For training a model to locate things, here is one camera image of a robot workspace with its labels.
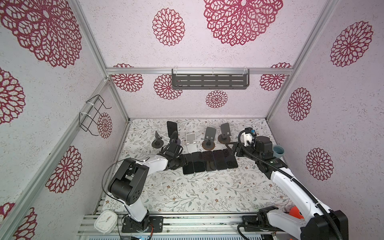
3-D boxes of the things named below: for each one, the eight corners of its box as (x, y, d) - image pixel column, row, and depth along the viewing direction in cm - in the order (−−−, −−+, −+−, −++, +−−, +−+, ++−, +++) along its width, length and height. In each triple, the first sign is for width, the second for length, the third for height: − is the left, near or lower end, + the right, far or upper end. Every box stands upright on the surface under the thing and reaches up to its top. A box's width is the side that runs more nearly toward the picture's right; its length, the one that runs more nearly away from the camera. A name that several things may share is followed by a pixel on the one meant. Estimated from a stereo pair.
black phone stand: (153, 148, 106) (151, 143, 101) (155, 136, 112) (154, 131, 107) (163, 148, 106) (161, 143, 101) (164, 136, 112) (163, 131, 107)
